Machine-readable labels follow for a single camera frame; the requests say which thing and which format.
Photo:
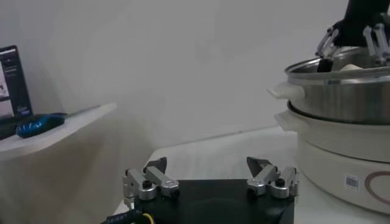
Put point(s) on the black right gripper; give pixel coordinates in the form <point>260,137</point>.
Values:
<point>356,21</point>

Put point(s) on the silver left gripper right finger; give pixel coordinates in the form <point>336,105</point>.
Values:
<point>265,175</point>

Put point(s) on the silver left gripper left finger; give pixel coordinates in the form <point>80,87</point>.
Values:
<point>152,176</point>

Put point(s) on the white steamed baozi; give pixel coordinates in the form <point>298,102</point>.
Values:
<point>353,67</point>

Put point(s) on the stainless steel steamer basket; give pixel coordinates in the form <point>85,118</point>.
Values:
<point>335,100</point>

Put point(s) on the white electric pot base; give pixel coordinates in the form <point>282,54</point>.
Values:
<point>329,158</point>

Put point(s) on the white side table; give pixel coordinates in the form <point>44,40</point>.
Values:
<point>45,143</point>

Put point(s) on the blue computer mouse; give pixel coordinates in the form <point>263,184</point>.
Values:
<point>39,125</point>

